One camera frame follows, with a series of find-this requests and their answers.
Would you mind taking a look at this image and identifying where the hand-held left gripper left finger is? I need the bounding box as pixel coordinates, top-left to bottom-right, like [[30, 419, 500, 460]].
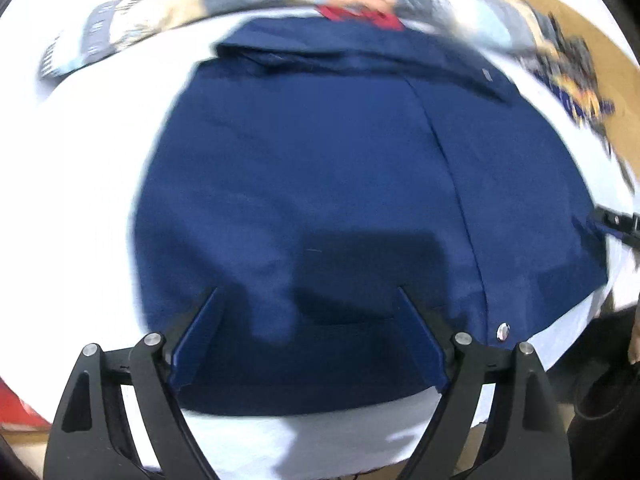
[[43, 286, 222, 480]]

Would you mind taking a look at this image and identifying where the colourful patterned long pillow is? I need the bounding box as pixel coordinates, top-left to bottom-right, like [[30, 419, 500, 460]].
[[39, 0, 543, 81]]

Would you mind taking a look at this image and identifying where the navy blue jacket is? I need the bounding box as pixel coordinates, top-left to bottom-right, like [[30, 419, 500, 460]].
[[131, 16, 610, 418]]

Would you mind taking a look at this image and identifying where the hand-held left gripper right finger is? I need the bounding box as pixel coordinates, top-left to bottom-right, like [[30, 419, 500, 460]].
[[396, 286, 572, 480]]

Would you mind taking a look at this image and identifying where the red cloth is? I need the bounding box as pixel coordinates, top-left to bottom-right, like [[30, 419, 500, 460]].
[[316, 4, 404, 32]]

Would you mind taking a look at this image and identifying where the red box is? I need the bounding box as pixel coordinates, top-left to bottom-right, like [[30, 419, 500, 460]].
[[0, 379, 52, 432]]

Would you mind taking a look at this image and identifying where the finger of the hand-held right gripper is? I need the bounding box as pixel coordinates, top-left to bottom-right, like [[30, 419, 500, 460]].
[[587, 205, 640, 250]]

